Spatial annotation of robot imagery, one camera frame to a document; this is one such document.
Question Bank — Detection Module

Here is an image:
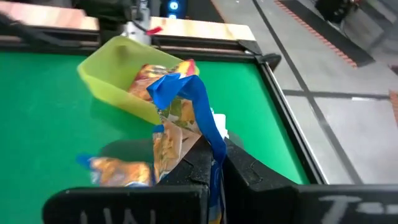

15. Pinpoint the black bulky object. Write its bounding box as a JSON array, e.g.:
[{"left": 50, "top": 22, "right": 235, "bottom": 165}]
[{"left": 314, "top": 0, "right": 363, "bottom": 24}]

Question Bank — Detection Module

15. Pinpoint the yellow-green plastic bin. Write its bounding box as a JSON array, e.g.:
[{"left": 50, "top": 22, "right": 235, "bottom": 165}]
[{"left": 76, "top": 35, "right": 200, "bottom": 126}]

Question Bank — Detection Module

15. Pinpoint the black device with blue light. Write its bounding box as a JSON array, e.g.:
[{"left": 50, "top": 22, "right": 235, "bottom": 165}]
[{"left": 160, "top": 0, "right": 188, "bottom": 20}]

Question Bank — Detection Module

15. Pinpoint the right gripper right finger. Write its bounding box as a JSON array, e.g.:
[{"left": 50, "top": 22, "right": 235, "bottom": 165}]
[{"left": 223, "top": 139, "right": 398, "bottom": 224}]

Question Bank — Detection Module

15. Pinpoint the black hazard-striped floor mat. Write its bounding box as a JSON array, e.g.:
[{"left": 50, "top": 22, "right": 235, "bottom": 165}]
[
  {"left": 388, "top": 89, "right": 398, "bottom": 127},
  {"left": 275, "top": 0, "right": 376, "bottom": 68},
  {"left": 186, "top": 0, "right": 225, "bottom": 24}
]

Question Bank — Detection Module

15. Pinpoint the black aluminium table frame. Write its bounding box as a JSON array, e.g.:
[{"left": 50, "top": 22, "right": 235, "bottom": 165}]
[{"left": 0, "top": 12, "right": 329, "bottom": 187}]

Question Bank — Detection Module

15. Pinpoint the red Maruchan noodle packet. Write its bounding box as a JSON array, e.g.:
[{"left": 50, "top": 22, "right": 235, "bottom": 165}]
[{"left": 127, "top": 58, "right": 200, "bottom": 103}]

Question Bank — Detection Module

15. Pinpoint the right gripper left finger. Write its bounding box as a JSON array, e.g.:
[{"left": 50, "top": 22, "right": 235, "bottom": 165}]
[{"left": 43, "top": 136, "right": 215, "bottom": 224}]

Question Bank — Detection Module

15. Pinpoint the green felt mat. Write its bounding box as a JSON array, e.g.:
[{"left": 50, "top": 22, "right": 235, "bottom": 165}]
[{"left": 0, "top": 51, "right": 312, "bottom": 224}]

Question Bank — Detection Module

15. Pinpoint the blue Maruchan noodle packet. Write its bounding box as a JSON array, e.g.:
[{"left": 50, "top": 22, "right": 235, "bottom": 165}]
[
  {"left": 76, "top": 154, "right": 155, "bottom": 188},
  {"left": 146, "top": 73, "right": 228, "bottom": 224}
]

